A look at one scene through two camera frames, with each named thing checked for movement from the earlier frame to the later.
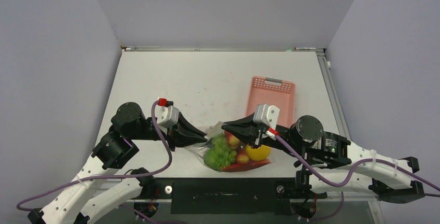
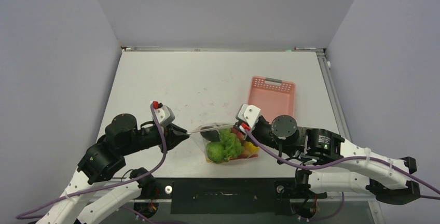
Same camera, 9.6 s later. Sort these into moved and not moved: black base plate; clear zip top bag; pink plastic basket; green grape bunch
Moved: clear zip top bag; green grape bunch
Not moved: black base plate; pink plastic basket
